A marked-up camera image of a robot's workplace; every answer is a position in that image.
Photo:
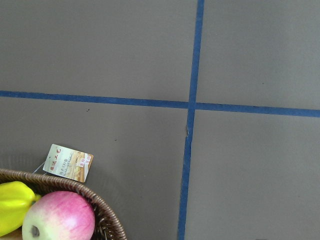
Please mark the brown wicker basket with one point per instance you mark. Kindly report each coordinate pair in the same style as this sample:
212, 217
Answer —
107, 224

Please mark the yellow green star fruit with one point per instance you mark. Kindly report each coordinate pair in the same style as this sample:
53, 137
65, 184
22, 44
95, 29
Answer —
16, 198

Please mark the paper basket tag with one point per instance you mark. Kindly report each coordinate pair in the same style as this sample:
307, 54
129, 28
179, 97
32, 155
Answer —
68, 163

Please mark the pink white apple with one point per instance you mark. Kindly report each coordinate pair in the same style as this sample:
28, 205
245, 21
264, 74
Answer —
59, 215

